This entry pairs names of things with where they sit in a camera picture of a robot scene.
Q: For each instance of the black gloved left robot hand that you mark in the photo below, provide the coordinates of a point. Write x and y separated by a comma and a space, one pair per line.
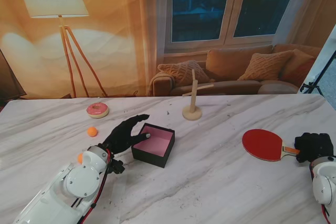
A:
120, 137

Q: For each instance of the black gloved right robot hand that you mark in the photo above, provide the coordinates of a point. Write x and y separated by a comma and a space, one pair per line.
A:
313, 146

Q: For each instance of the orange ping pong ball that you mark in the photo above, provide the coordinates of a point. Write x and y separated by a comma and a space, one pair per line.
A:
92, 132

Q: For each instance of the red black ping pong bat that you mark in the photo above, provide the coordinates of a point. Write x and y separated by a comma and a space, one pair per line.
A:
262, 144

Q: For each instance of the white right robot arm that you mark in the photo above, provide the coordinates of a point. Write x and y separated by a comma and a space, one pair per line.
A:
324, 182

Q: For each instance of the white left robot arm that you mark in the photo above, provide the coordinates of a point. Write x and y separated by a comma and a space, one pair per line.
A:
78, 182

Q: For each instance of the black box with pink inside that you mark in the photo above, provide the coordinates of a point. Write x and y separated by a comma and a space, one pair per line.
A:
155, 145

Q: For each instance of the pink frosted toy donut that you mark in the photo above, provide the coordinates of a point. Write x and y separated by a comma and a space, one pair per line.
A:
97, 110

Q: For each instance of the black tripod stand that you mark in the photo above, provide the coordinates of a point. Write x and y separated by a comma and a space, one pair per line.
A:
308, 86

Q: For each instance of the wooden peg stand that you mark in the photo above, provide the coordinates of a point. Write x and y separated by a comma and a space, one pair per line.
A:
193, 98

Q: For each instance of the printed living room backdrop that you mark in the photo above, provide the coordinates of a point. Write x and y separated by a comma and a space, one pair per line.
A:
118, 37

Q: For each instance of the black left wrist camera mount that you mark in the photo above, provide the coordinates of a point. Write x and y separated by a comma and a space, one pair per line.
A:
116, 166

